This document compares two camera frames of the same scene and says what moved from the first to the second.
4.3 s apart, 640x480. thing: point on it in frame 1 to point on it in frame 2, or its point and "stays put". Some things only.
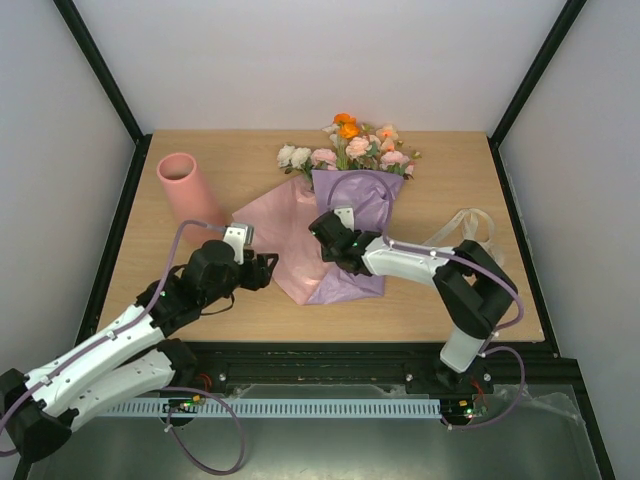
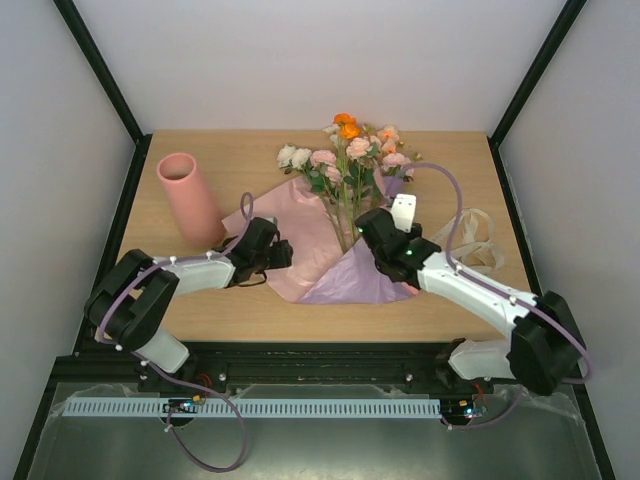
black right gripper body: [324, 236] to [373, 228]
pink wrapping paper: [281, 222] stays put
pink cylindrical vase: [192, 199] stays put
